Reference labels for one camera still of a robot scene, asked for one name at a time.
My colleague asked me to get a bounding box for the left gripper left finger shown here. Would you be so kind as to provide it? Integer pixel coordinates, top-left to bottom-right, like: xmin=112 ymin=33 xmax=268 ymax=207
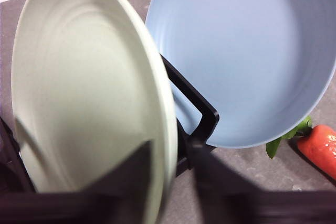
xmin=0 ymin=140 xmax=155 ymax=224

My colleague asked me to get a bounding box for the black plate rack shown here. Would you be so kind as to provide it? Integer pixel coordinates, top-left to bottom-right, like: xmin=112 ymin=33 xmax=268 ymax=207
xmin=0 ymin=55 xmax=220 ymax=195

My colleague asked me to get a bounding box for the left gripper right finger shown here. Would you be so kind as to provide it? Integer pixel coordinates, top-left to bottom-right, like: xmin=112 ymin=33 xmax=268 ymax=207
xmin=191 ymin=142 xmax=336 ymax=224

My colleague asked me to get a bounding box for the blue plate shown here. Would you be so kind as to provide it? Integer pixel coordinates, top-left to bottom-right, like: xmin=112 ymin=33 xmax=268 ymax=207
xmin=145 ymin=0 xmax=336 ymax=148

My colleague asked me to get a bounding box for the orange carrot with green leaves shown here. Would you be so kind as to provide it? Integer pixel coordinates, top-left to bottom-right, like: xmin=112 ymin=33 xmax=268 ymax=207
xmin=265 ymin=115 xmax=336 ymax=182

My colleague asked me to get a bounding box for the green plate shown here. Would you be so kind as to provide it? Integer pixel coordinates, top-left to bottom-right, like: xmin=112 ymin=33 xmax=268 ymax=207
xmin=10 ymin=0 xmax=178 ymax=224

